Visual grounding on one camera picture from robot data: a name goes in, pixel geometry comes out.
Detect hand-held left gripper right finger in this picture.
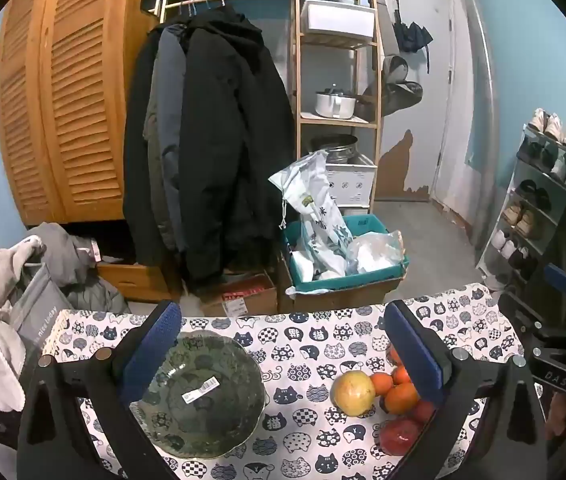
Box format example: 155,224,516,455
383,300,548,480

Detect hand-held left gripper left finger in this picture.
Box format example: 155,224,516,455
17,300,184,480

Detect large orange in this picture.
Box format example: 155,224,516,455
384,383,421,415

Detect red apple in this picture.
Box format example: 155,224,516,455
410,400,438,425
379,417,426,457

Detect green glass bowl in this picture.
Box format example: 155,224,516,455
130,334,270,460

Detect white shoe rack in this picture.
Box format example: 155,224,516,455
475,110,566,291

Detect wooden drawer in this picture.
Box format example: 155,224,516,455
95,255,184,303

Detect brown cardboard box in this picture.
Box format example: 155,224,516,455
278,255,406,313

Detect teal cardboard box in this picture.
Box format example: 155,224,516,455
283,214,410,295

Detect cat print tablecloth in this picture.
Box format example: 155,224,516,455
38,282,546,480

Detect cardboard box with red label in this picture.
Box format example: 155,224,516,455
200,272,278,317

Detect clear plastic bag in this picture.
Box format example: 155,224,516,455
345,230,406,276

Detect grey fabric bag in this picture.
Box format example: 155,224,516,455
10,265,76,356

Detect grey padded jacket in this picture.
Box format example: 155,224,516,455
23,222,131,313

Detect rows of shoes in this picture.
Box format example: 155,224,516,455
490,107,566,283

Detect printed white plastic bag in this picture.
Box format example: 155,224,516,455
269,150,356,281

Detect white patterned box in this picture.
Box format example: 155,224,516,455
325,155,378,208

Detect silver pipe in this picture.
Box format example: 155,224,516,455
458,0,501,251

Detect black jacket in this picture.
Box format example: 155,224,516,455
123,25,164,266

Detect black hooded coat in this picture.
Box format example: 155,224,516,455
178,7,296,291

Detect white door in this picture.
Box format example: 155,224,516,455
383,0,456,201

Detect grey blue jacket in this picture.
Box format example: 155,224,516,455
155,25,188,256

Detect wooden louvered wardrobe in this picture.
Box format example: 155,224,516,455
0,0,164,226

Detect steel cooking pot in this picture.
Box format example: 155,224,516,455
315,87,358,120

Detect dark folded umbrella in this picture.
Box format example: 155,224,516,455
392,0,434,53

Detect wooden shelf rack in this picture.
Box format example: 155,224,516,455
290,0,384,211

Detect white storage box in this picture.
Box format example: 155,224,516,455
300,0,376,40

